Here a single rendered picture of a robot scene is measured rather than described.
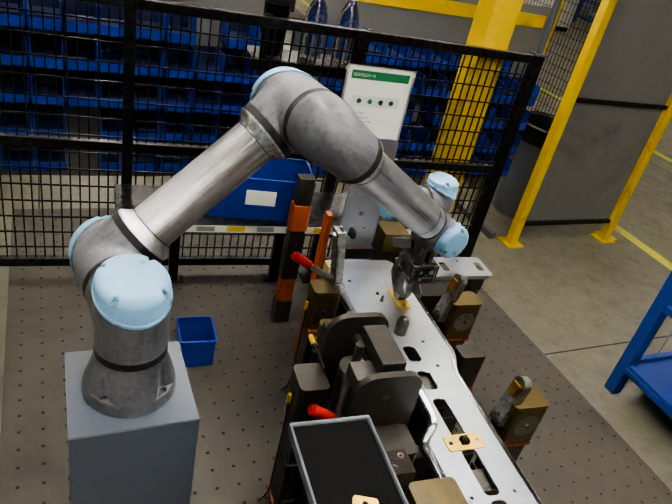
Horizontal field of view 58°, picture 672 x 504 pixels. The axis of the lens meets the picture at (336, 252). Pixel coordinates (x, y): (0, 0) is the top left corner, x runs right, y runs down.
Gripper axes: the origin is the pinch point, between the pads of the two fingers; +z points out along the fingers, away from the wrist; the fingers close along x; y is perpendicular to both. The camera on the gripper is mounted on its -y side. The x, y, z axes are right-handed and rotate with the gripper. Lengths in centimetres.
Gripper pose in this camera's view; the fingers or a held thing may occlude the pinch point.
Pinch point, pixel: (400, 293)
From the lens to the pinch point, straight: 160.3
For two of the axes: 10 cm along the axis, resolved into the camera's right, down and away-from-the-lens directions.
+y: 2.9, 5.7, -7.7
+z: -2.1, 8.2, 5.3
